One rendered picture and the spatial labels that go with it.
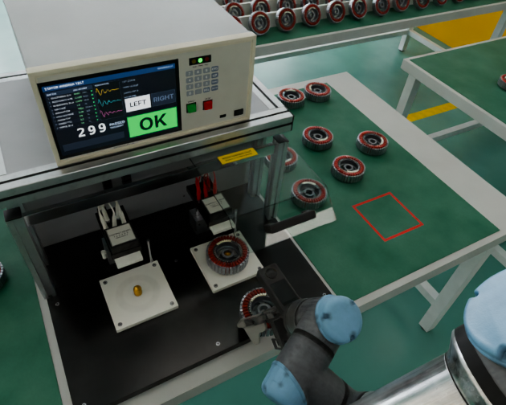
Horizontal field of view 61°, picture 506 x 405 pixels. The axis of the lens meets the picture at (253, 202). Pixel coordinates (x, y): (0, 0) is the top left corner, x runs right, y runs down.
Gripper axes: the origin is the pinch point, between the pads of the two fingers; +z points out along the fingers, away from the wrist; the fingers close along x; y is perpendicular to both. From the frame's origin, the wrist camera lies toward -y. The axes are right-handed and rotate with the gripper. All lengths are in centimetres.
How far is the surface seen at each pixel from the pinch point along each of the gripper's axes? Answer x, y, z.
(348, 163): 57, -31, 25
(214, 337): -11.4, 1.7, 5.6
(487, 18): 324, -128, 133
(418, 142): 91, -30, 27
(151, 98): -12, -49, -17
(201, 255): -4.8, -17.8, 16.2
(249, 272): 4.0, -9.1, 10.8
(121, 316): -28.9, -10.6, 11.9
